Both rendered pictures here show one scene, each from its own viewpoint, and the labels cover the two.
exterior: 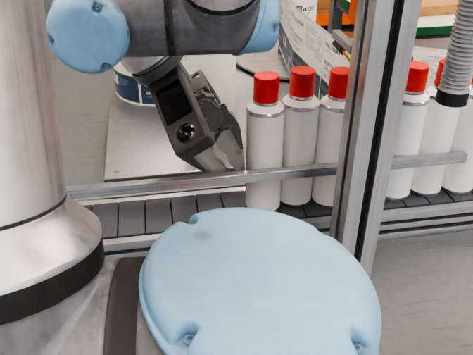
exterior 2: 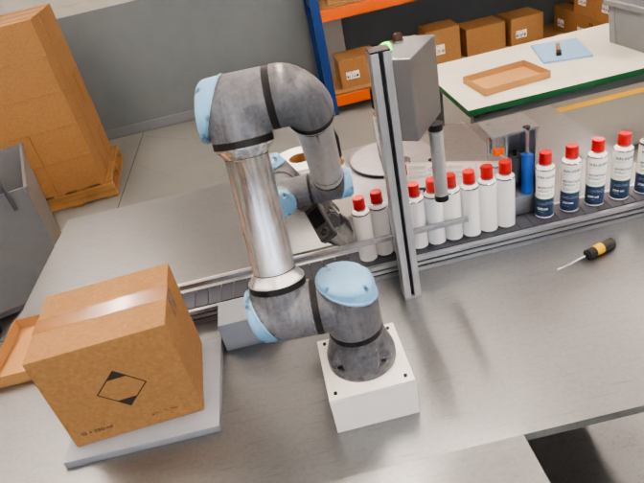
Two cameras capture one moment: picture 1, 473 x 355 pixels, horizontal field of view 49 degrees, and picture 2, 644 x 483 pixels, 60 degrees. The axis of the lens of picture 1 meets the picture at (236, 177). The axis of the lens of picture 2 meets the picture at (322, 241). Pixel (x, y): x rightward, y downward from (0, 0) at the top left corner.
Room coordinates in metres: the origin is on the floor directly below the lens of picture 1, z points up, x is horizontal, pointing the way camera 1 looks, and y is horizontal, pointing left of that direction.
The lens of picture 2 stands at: (-0.71, -0.13, 1.83)
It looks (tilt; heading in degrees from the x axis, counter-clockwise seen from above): 33 degrees down; 9
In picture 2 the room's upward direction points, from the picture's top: 13 degrees counter-clockwise
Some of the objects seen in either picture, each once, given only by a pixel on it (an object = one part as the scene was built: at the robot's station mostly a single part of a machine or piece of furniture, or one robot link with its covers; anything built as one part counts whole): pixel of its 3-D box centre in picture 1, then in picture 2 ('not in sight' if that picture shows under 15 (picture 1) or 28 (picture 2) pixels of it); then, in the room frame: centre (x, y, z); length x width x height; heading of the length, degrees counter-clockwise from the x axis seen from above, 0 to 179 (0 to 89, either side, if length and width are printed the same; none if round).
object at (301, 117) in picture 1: (298, 139); (379, 222); (0.65, -0.09, 0.98); 0.05 x 0.05 x 0.20
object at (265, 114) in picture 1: (264, 145); (363, 228); (0.63, -0.04, 0.98); 0.05 x 0.05 x 0.20
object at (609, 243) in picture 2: not in sight; (585, 256); (0.55, -0.62, 0.84); 0.20 x 0.03 x 0.03; 118
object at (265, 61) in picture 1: (295, 57); (390, 156); (1.26, -0.15, 0.89); 0.31 x 0.31 x 0.01
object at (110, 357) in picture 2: not in sight; (124, 352); (0.24, 0.54, 0.99); 0.30 x 0.24 x 0.27; 104
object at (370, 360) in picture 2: not in sight; (358, 339); (0.19, -0.01, 0.98); 0.15 x 0.15 x 0.10
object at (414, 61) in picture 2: not in sight; (405, 87); (0.58, -0.20, 1.38); 0.17 x 0.10 x 0.19; 155
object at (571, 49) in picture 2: not in sight; (560, 50); (2.39, -1.12, 0.81); 0.32 x 0.24 x 0.01; 176
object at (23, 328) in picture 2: not in sight; (53, 341); (0.47, 0.91, 0.85); 0.30 x 0.26 x 0.04; 100
